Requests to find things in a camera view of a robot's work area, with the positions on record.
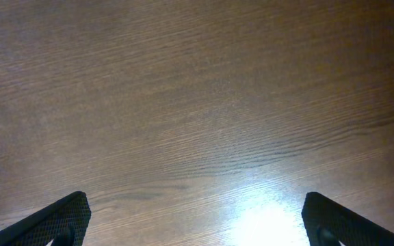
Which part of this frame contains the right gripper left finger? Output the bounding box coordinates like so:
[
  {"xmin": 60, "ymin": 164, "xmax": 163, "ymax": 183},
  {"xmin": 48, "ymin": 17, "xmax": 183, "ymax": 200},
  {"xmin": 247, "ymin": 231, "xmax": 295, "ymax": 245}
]
[{"xmin": 0, "ymin": 191, "xmax": 91, "ymax": 246}]

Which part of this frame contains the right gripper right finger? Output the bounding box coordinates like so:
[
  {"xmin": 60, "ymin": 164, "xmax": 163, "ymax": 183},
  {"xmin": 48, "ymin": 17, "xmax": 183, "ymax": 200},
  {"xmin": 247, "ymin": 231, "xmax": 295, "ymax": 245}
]
[{"xmin": 302, "ymin": 192, "xmax": 394, "ymax": 246}]

